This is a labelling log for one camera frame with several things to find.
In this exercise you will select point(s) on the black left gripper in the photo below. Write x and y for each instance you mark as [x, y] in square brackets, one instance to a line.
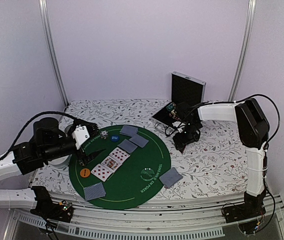
[82, 155]

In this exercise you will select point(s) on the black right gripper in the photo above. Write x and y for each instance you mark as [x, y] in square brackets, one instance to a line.
[178, 139]

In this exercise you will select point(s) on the orange big blind button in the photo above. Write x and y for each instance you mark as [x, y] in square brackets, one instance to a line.
[85, 173]

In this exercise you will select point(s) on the face up red nine card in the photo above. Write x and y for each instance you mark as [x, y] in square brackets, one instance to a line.
[102, 172]

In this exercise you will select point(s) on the face up queen card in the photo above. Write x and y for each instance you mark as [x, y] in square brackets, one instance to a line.
[111, 163]

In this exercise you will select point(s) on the blue peach chip stack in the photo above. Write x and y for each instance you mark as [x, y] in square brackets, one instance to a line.
[104, 134]
[82, 163]

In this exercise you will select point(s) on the face up red eight card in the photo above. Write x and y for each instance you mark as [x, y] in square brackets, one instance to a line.
[119, 155]

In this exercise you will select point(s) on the blue small blind button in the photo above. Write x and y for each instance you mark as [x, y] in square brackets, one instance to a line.
[114, 138]

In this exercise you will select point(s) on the face down community card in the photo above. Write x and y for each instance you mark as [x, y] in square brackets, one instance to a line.
[127, 146]
[138, 140]

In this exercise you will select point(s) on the triangular all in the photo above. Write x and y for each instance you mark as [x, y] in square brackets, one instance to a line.
[181, 150]

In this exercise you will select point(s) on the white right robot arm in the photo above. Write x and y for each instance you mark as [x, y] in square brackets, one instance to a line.
[253, 128]

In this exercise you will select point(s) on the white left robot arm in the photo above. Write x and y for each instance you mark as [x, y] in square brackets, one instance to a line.
[47, 144]

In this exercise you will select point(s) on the white ceramic bowl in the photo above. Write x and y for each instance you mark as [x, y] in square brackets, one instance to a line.
[60, 161]

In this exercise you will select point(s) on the short green chip row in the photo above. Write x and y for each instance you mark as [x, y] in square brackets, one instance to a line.
[170, 107]

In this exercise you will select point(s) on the green round poker mat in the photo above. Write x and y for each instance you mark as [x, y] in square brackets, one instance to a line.
[125, 188]

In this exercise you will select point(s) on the aluminium poker chip case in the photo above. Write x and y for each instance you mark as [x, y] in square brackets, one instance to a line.
[184, 89]

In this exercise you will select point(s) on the clear dealer button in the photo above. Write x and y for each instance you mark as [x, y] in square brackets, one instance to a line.
[147, 174]

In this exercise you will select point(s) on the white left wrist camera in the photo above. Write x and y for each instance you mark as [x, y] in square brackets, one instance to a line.
[83, 132]

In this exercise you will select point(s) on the front aluminium rail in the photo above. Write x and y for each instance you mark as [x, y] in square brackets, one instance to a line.
[183, 219]

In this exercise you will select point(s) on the right aluminium frame post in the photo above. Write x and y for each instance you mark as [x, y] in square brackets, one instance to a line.
[244, 48]

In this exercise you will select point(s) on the aluminium frame post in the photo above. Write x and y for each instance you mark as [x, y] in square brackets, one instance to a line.
[244, 48]
[52, 54]

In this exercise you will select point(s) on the left aluminium frame post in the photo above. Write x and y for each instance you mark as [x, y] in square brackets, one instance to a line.
[52, 54]

